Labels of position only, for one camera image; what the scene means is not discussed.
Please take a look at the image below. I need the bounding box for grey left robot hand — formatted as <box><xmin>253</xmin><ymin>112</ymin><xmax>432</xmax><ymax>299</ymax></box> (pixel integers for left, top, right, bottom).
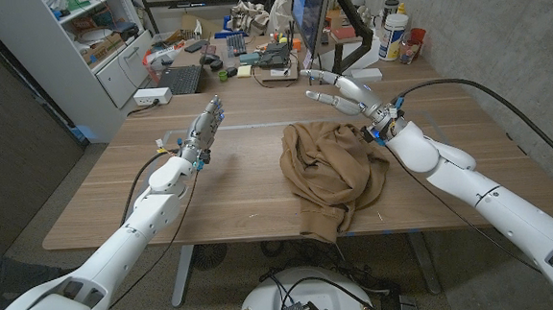
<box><xmin>175</xmin><ymin>94</ymin><xmax>228</xmax><ymax>172</ymax></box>

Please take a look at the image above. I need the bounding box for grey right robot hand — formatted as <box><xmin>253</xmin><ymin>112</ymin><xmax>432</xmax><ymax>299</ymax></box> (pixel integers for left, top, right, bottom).
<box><xmin>300</xmin><ymin>62</ymin><xmax>409</xmax><ymax>150</ymax></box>

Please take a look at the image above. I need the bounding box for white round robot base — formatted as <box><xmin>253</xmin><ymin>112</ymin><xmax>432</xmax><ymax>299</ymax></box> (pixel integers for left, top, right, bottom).
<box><xmin>234</xmin><ymin>262</ymin><xmax>377</xmax><ymax>310</ymax></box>

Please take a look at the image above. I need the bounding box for tan brown jacket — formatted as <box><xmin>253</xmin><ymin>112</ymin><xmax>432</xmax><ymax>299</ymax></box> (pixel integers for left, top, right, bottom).
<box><xmin>276</xmin><ymin>116</ymin><xmax>396</xmax><ymax>247</ymax></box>

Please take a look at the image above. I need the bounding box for small white box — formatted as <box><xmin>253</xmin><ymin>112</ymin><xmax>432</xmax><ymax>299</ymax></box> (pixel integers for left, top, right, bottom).
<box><xmin>350</xmin><ymin>66</ymin><xmax>384</xmax><ymax>84</ymax></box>

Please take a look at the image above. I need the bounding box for black keyboard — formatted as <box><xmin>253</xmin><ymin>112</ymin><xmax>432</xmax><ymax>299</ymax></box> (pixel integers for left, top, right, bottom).
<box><xmin>155</xmin><ymin>63</ymin><xmax>205</xmax><ymax>97</ymax></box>

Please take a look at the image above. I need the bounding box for white power strip box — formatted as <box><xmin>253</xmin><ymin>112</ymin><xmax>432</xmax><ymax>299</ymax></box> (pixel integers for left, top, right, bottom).
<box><xmin>132</xmin><ymin>86</ymin><xmax>174</xmax><ymax>107</ymax></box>

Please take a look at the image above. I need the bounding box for red book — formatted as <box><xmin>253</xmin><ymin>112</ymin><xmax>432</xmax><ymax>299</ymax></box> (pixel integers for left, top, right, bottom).
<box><xmin>329</xmin><ymin>26</ymin><xmax>358</xmax><ymax>42</ymax></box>

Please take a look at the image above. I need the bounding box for white wipes canister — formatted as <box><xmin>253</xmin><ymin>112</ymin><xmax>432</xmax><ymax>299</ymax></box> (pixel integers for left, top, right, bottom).
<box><xmin>375</xmin><ymin>12</ymin><xmax>412</xmax><ymax>63</ymax></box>

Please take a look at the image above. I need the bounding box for red cup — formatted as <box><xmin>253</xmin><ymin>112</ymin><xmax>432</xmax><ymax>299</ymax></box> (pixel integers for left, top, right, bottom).
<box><xmin>408</xmin><ymin>27</ymin><xmax>427</xmax><ymax>47</ymax></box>

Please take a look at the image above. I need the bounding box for black smartphone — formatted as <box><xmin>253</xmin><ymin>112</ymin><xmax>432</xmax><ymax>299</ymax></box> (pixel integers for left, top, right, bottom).
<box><xmin>183</xmin><ymin>39</ymin><xmax>210</xmax><ymax>55</ymax></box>

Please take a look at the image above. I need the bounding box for teal case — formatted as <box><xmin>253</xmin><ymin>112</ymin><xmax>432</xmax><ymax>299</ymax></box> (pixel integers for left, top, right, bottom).
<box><xmin>237</xmin><ymin>51</ymin><xmax>261</xmax><ymax>66</ymax></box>

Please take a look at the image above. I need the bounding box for black tumbler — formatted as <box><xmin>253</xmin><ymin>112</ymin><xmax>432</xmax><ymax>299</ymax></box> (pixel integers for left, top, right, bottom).
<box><xmin>381</xmin><ymin>0</ymin><xmax>402</xmax><ymax>24</ymax></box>

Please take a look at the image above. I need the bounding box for black router with antennas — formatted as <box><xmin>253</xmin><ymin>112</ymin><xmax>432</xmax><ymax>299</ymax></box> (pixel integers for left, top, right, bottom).
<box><xmin>254</xmin><ymin>21</ymin><xmax>299</xmax><ymax>71</ymax></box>

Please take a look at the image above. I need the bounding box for dark compact keyboard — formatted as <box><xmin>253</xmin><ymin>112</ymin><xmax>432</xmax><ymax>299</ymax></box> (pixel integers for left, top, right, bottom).
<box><xmin>225</xmin><ymin>32</ymin><xmax>249</xmax><ymax>58</ymax></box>

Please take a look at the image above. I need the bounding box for black computer monitor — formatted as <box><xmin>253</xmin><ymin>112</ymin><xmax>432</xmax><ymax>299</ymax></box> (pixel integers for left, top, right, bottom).
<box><xmin>290</xmin><ymin>0</ymin><xmax>338</xmax><ymax>59</ymax></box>

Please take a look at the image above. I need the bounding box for white fabric bag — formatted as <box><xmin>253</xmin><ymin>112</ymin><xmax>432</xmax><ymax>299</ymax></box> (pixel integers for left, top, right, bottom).
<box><xmin>266</xmin><ymin>0</ymin><xmax>295</xmax><ymax>36</ymax></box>

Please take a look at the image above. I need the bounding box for black round fan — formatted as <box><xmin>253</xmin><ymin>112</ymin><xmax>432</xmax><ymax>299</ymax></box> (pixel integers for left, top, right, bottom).
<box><xmin>190</xmin><ymin>243</ymin><xmax>229</xmax><ymax>272</ymax></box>

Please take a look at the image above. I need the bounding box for beige plaid cloth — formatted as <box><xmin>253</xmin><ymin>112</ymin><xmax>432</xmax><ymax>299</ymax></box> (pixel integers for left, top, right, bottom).
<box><xmin>228</xmin><ymin>0</ymin><xmax>272</xmax><ymax>36</ymax></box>

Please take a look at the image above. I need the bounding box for cardboard box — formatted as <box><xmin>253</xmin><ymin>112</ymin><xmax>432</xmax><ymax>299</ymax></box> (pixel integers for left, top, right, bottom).
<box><xmin>79</xmin><ymin>32</ymin><xmax>128</xmax><ymax>66</ymax></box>

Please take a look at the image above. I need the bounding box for grey metal table leg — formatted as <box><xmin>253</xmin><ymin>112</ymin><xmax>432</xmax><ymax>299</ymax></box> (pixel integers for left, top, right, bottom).
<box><xmin>168</xmin><ymin>245</ymin><xmax>199</xmax><ymax>308</ymax></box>
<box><xmin>405</xmin><ymin>229</ymin><xmax>443</xmax><ymax>296</ymax></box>

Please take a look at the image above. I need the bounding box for white shelf cabinet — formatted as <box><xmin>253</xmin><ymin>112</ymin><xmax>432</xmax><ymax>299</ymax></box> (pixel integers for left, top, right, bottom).
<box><xmin>0</xmin><ymin>0</ymin><xmax>161</xmax><ymax>150</ymax></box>

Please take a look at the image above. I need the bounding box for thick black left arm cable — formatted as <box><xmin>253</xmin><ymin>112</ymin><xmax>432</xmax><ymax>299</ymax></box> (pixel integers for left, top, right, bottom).
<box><xmin>115</xmin><ymin>149</ymin><xmax>185</xmax><ymax>228</ymax></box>

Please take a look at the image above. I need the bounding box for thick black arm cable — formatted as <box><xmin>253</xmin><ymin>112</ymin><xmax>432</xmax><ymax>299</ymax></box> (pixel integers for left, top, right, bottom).
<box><xmin>115</xmin><ymin>149</ymin><xmax>185</xmax><ymax>228</ymax></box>
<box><xmin>390</xmin><ymin>72</ymin><xmax>553</xmax><ymax>191</ymax></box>

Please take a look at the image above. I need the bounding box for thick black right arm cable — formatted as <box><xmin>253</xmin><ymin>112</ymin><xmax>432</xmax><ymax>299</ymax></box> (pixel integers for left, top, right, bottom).
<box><xmin>390</xmin><ymin>72</ymin><xmax>553</xmax><ymax>191</ymax></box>

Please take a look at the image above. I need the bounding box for thin black left arm wire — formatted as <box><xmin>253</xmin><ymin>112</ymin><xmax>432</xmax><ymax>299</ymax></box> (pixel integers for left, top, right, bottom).
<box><xmin>100</xmin><ymin>170</ymin><xmax>206</xmax><ymax>309</ymax></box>

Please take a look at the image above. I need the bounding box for thin black arm wire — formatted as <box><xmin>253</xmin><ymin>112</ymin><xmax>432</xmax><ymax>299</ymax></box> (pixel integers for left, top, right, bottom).
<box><xmin>385</xmin><ymin>136</ymin><xmax>541</xmax><ymax>282</ymax></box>
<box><xmin>100</xmin><ymin>170</ymin><xmax>206</xmax><ymax>309</ymax></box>

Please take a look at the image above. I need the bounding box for thin black right arm wire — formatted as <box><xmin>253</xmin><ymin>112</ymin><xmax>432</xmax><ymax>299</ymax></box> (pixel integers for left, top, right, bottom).
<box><xmin>385</xmin><ymin>136</ymin><xmax>541</xmax><ymax>282</ymax></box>

